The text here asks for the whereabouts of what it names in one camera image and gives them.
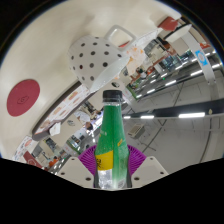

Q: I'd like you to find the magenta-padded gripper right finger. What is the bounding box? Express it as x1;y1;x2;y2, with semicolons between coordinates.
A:
126;144;170;188

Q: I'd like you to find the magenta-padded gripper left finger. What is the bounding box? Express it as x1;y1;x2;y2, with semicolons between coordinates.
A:
56;144;98;190

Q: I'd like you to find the green bottle with black cap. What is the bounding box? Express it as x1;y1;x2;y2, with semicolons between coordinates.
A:
93;89;131;191

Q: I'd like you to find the square ceiling air vent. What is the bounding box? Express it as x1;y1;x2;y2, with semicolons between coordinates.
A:
127;122;146;140

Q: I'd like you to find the food photo menu signboard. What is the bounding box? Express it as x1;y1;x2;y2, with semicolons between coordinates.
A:
32;82;92;142

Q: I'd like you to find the flat round red coaster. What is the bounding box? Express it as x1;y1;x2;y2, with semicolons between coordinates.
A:
6;78;41;118

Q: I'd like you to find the white mug with dark dots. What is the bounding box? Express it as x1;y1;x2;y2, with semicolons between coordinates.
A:
67;24;138;94

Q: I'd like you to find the blue and white hanging sign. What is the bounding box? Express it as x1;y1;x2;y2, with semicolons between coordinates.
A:
194;49;210;68

